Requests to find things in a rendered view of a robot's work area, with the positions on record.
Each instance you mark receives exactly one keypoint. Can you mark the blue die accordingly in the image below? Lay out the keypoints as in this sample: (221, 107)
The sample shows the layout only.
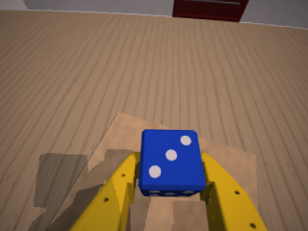
(170, 163)

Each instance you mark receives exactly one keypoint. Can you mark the tan mat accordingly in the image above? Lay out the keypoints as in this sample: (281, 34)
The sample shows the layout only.
(150, 213)

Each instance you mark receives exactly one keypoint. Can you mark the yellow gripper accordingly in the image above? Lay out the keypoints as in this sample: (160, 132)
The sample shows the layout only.
(228, 206)

